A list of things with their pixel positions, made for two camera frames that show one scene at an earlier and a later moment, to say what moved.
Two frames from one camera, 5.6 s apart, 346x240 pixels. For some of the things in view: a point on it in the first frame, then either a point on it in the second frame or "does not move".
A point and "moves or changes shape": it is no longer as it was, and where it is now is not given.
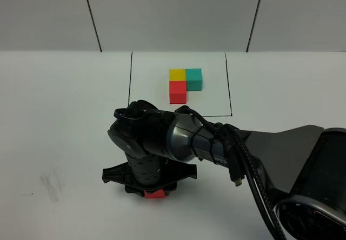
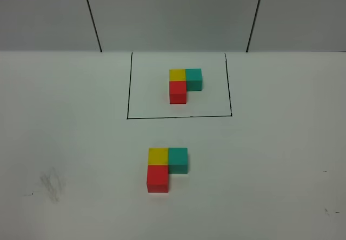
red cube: (159, 194) moves or changes shape
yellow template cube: (177, 74) does not move
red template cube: (178, 92) does not move
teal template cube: (193, 77) does not move
